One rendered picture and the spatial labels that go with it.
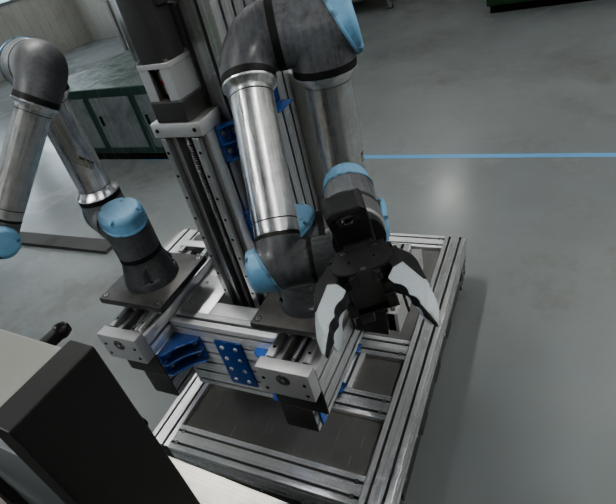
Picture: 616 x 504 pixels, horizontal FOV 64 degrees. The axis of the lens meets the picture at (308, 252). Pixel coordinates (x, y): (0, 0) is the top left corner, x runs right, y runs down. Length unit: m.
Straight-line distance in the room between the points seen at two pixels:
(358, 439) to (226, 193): 0.88
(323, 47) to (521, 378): 1.51
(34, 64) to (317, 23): 0.64
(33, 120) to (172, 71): 0.33
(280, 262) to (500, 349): 1.48
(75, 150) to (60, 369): 1.17
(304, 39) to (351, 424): 1.20
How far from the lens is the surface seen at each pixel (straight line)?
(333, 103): 0.92
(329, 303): 0.54
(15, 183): 1.26
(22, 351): 0.29
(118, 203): 1.39
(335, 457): 1.64
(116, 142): 4.78
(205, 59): 1.15
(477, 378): 2.03
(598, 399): 2.03
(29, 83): 1.24
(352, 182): 0.71
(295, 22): 0.87
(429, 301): 0.50
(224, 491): 0.84
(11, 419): 0.26
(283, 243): 0.77
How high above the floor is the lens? 1.59
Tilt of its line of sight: 35 degrees down
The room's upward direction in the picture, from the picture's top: 15 degrees counter-clockwise
